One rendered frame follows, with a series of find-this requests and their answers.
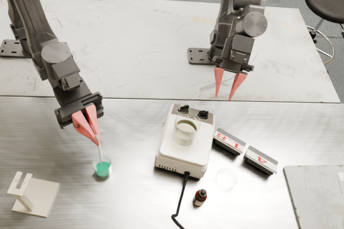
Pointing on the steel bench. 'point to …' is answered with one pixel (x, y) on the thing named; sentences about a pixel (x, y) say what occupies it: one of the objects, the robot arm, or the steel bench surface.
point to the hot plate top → (175, 152)
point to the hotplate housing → (166, 162)
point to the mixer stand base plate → (317, 195)
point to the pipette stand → (33, 195)
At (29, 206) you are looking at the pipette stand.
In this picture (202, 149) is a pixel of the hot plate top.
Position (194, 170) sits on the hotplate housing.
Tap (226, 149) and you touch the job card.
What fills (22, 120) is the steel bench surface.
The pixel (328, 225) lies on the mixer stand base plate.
